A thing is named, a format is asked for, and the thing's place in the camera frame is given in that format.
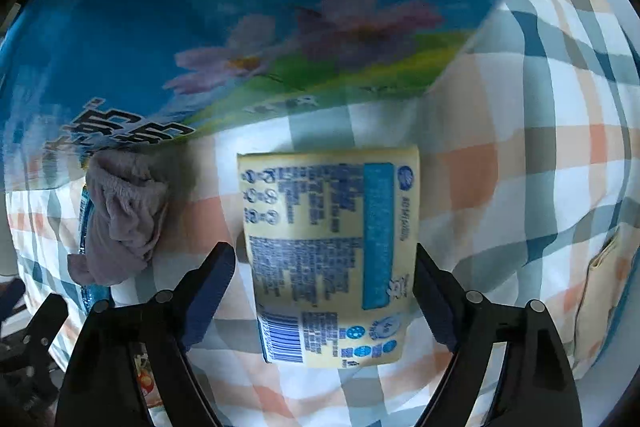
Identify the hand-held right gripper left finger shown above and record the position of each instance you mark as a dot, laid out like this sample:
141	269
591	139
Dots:
204	307

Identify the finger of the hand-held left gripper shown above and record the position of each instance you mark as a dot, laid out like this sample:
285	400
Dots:
35	342

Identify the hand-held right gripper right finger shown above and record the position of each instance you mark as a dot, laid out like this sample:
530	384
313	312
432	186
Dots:
436	307

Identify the yellow tissue packet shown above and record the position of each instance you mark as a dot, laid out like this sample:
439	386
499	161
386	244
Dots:
325	252

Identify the colourful printed packet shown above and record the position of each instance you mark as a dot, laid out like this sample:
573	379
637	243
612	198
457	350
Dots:
146	379

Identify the grey-mauve fluffy cloth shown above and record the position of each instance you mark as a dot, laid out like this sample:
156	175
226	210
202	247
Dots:
125	217

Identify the small blue plastic packet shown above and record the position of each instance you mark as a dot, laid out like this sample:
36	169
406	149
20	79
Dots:
86	217

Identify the plaid bed sheet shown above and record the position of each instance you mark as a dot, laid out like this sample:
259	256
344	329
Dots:
525	157

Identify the large blue flower-print tissue pack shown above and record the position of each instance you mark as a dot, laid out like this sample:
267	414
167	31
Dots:
240	17

